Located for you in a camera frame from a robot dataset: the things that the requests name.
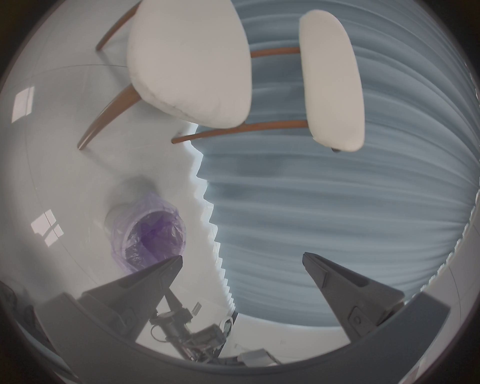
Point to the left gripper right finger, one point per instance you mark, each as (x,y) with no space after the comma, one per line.
(348,296)

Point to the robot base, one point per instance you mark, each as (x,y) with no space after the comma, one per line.
(258,356)

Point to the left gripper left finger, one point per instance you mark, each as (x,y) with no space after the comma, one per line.
(142,288)

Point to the purple plastic bag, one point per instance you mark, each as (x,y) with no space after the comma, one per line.
(157,232)

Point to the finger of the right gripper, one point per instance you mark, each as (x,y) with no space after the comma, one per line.
(175,302)

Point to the white cushioned wooden chair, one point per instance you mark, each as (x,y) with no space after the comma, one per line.
(187,56)

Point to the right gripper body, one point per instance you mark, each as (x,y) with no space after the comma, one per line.
(182,318)

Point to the white trash bin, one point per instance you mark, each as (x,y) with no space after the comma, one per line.
(112,221)

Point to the pale blue curtain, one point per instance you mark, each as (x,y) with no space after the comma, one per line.
(337,225)

